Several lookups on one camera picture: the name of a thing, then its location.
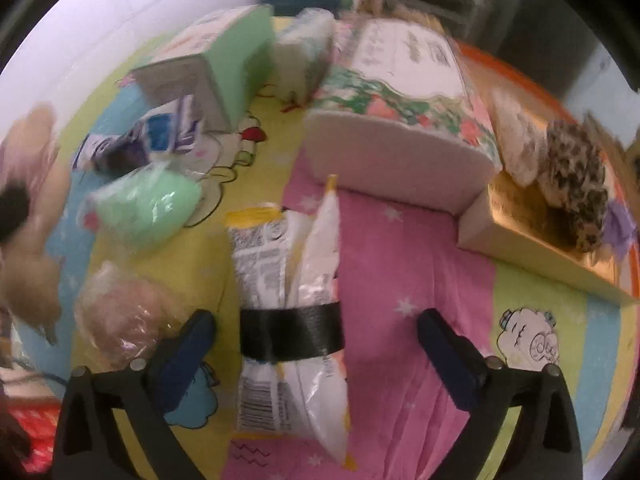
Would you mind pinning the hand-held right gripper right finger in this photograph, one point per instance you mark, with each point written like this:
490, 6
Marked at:
450, 360

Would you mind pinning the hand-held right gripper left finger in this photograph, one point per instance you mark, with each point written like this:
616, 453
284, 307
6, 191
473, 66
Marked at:
180, 365

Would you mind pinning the orange rimmed tray box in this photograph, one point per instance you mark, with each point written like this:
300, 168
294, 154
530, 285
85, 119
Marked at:
530, 240

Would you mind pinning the green towel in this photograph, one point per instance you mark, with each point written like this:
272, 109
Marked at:
145, 205

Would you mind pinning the white snack bag black band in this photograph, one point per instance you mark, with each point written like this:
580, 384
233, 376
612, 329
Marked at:
310, 260

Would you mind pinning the plush toy with purple dress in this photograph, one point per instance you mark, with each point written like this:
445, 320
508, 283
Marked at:
620, 225

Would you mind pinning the leopard print scrunchie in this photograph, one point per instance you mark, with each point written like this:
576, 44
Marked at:
575, 180

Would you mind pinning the white patterned scrunchie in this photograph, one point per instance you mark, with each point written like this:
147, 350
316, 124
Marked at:
520, 145

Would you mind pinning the purple white packet bundle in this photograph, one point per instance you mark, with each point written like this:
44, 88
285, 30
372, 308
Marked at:
150, 140

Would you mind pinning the pink fluffy scrunchie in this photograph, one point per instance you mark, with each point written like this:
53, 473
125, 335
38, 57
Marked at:
35, 160

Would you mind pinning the small floral tissue pack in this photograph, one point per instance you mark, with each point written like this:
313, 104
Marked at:
305, 55

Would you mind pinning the pink towel in plastic wrap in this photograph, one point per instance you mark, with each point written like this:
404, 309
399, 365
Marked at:
120, 310

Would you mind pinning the cartoon printed blanket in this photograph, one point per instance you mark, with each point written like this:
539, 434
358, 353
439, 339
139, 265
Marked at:
400, 285

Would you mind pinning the red patterned cloth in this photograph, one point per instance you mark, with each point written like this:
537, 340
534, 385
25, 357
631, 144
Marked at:
35, 430

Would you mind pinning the large floral tissue pack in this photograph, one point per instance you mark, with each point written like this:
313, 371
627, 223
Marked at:
400, 110

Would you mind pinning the green and white box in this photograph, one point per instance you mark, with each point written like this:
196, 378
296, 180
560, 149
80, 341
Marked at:
235, 60

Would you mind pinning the dark grey fridge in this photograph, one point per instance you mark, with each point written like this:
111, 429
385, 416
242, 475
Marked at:
545, 20

